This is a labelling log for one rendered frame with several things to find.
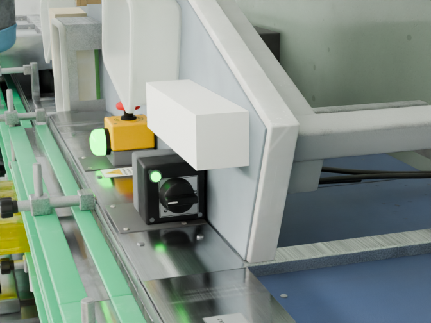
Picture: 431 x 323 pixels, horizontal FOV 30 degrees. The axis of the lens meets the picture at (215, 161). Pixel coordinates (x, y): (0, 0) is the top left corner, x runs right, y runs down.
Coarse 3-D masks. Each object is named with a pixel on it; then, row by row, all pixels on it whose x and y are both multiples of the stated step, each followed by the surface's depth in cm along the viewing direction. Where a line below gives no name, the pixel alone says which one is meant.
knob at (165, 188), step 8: (168, 184) 101; (176, 184) 101; (184, 184) 101; (160, 192) 102; (168, 192) 101; (176, 192) 101; (184, 192) 101; (192, 192) 102; (160, 200) 102; (168, 200) 99; (176, 200) 100; (184, 200) 100; (192, 200) 100; (168, 208) 101; (176, 208) 101; (184, 208) 102
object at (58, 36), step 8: (56, 24) 174; (56, 32) 186; (64, 32) 172; (56, 40) 186; (64, 40) 172; (56, 48) 187; (64, 48) 171; (56, 56) 187; (64, 56) 172; (56, 64) 188; (64, 64) 172; (56, 72) 188; (64, 72) 172; (56, 80) 189; (64, 80) 173; (56, 88) 189; (64, 88) 173; (56, 96) 190; (64, 96) 174; (56, 104) 190; (64, 104) 174
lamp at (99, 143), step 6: (96, 132) 130; (102, 132) 130; (108, 132) 130; (90, 138) 131; (96, 138) 129; (102, 138) 130; (108, 138) 130; (90, 144) 131; (96, 144) 129; (102, 144) 129; (108, 144) 130; (96, 150) 130; (102, 150) 130; (108, 150) 130
